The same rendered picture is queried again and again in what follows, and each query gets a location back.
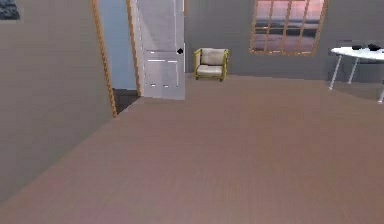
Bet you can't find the yellow framed cream armchair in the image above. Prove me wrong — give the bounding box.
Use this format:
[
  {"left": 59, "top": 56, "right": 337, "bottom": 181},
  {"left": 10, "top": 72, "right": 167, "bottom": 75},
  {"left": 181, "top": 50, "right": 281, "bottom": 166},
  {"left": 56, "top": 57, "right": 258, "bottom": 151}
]
[{"left": 193, "top": 47, "right": 230, "bottom": 82}]

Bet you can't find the dark framed wall picture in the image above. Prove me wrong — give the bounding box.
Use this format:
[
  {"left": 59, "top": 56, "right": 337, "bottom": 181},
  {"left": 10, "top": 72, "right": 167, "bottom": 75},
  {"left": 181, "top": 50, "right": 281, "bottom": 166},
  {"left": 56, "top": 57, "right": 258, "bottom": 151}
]
[{"left": 0, "top": 0, "right": 21, "bottom": 21}]

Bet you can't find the wooden door frame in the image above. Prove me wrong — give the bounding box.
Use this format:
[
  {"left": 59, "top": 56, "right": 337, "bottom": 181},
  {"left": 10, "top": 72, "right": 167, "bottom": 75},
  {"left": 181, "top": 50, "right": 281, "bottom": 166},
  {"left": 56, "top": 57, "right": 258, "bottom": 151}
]
[{"left": 91, "top": 0, "right": 142, "bottom": 119}]

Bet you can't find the wooden framed window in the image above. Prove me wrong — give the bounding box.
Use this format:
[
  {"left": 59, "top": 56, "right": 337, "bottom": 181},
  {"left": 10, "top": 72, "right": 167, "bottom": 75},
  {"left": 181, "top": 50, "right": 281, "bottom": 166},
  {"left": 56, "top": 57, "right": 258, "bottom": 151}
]
[{"left": 248, "top": 0, "right": 330, "bottom": 57}]

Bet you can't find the white panelled room door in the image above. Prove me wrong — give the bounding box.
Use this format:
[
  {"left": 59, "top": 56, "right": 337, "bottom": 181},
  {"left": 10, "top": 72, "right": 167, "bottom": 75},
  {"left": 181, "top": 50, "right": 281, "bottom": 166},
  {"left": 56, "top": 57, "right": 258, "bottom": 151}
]
[{"left": 130, "top": 0, "right": 186, "bottom": 101}]

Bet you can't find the white table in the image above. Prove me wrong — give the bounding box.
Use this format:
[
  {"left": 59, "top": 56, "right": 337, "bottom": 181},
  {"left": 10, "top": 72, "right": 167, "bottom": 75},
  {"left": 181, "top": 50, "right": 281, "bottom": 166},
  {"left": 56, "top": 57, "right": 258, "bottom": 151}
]
[{"left": 328, "top": 46, "right": 384, "bottom": 104}]

